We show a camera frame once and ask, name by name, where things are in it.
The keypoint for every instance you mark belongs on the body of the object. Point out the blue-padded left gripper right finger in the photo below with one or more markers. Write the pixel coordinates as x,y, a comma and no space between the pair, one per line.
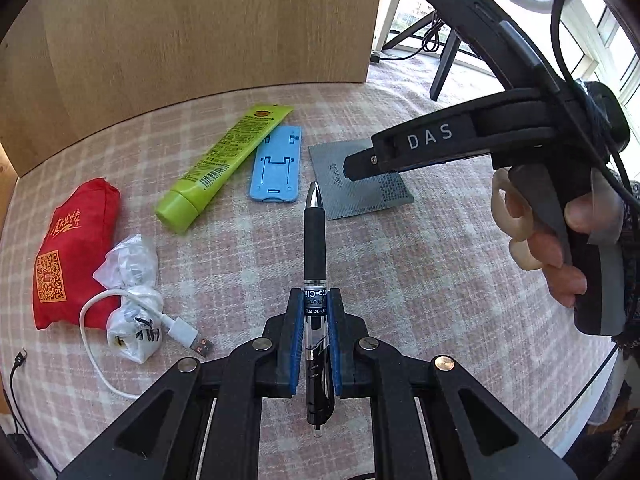
431,419

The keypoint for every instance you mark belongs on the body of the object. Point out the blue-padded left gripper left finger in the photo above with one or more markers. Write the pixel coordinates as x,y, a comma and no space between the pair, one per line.
201,420

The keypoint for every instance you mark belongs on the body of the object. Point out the black gel pen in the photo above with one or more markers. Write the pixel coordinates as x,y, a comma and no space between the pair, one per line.
319,385

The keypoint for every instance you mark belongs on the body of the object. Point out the person's right hand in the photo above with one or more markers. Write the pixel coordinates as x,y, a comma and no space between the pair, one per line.
545,239

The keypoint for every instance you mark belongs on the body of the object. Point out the crumpled white plastic bag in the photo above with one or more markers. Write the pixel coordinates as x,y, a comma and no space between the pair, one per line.
133,329

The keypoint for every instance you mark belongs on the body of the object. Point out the green-yellow tube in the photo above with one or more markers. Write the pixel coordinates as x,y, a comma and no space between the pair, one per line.
191,194

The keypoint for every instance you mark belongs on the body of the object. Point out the red fabric pouch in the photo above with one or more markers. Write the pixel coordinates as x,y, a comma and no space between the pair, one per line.
80,234

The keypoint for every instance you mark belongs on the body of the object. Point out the blue plastic phone stand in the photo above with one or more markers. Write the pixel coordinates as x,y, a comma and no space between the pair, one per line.
275,176

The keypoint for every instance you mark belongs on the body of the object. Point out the wooden side board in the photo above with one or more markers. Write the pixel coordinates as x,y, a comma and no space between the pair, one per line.
8,179

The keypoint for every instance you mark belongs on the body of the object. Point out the wooden back board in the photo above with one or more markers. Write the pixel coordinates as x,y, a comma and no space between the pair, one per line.
70,68

